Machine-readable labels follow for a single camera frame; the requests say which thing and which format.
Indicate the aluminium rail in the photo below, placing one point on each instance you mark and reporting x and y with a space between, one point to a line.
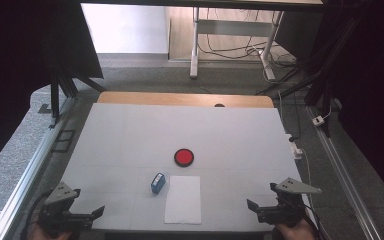
23 180
343 173

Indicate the person's right hand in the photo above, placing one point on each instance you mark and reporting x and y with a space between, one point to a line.
295 232

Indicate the white power strip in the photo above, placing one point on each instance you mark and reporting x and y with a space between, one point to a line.
295 149

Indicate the black curtain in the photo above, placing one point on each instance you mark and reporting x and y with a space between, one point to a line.
20 66
366 83

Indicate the black metal stand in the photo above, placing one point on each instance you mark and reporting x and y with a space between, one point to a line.
55 100

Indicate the white paper sheet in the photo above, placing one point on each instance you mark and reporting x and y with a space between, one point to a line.
183 203

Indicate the round red ink pad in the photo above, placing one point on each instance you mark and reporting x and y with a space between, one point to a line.
184 157

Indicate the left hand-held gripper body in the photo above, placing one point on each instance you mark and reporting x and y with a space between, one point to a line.
58 213

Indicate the white desk frame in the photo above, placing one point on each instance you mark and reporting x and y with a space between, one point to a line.
195 50

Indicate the blue stamp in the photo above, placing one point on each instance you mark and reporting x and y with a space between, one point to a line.
158 183

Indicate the white plug adapter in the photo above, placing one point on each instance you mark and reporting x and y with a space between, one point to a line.
318 120

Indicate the person's left hand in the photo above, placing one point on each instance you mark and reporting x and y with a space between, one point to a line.
48 235

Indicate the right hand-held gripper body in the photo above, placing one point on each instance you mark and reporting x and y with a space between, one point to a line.
288 210

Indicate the large white table cover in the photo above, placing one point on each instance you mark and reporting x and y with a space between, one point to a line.
186 133

